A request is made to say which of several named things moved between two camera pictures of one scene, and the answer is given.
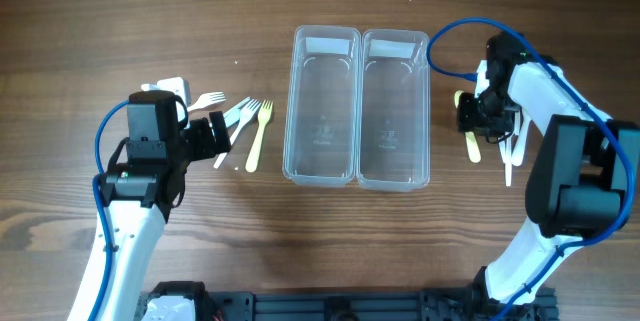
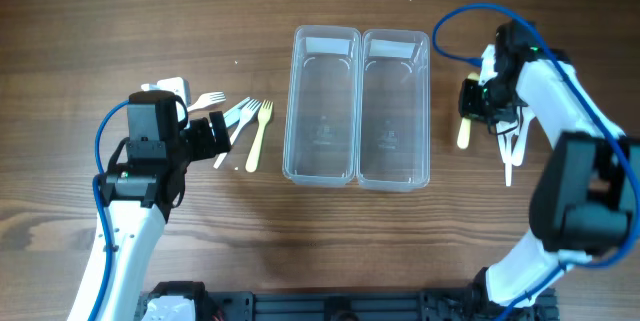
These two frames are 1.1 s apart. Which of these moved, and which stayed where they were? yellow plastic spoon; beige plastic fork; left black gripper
Moved: yellow plastic spoon
Stayed: beige plastic fork; left black gripper
